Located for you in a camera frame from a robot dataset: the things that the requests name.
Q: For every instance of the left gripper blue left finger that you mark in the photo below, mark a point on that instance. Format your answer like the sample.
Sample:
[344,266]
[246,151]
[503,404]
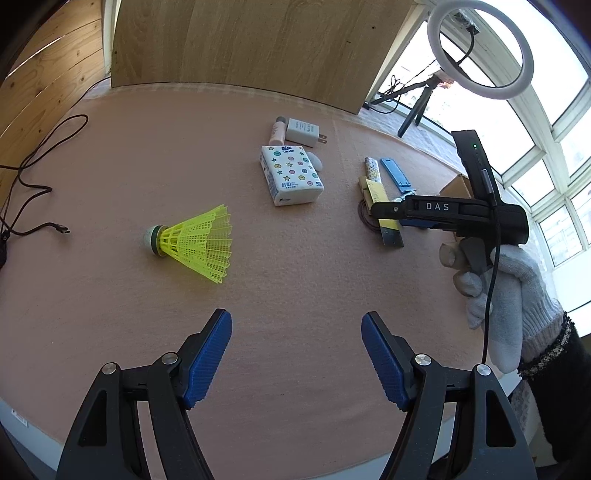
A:
[201,355]

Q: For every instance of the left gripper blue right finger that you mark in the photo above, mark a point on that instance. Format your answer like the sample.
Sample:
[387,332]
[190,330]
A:
[391,360]

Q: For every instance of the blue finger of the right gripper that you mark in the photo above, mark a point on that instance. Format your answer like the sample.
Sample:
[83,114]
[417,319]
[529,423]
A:
[421,224]

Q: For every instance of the blue plastic phone stand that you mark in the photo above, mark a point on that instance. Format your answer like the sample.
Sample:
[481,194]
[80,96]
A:
[398,176]

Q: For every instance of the yellow black box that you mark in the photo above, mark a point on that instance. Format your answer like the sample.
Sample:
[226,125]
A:
[375,213]

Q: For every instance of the patterned white lighter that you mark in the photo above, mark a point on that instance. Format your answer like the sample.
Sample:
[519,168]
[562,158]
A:
[373,169]

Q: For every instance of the small white translucent cap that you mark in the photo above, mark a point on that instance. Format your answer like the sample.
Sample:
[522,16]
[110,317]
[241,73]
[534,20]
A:
[315,161]

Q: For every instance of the yellow plastic shuttlecock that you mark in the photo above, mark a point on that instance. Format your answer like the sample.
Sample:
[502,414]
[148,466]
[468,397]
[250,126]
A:
[202,243]

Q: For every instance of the star patterned tissue pack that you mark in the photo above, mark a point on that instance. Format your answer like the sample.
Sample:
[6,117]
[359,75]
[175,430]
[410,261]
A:
[290,175]

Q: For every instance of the white USB wall charger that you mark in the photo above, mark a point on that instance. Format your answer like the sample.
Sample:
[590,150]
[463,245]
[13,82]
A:
[304,133]

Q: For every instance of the small pink cosmetic bottle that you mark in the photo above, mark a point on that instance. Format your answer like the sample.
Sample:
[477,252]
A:
[278,132]

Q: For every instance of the right black sleeve forearm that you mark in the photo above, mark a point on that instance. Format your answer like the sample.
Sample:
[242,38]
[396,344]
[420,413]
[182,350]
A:
[560,382]

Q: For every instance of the right white gloved hand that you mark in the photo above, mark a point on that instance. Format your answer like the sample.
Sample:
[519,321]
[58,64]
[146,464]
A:
[523,319]

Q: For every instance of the open cardboard box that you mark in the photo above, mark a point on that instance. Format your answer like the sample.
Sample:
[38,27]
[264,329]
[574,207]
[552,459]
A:
[459,187]

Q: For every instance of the large wooden board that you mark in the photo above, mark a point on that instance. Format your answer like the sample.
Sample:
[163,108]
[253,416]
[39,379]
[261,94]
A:
[330,52]

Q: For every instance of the pine wood headboard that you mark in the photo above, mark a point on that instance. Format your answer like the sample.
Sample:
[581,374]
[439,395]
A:
[61,61]

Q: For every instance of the white ring light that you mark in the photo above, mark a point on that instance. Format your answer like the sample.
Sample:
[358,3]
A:
[505,92]

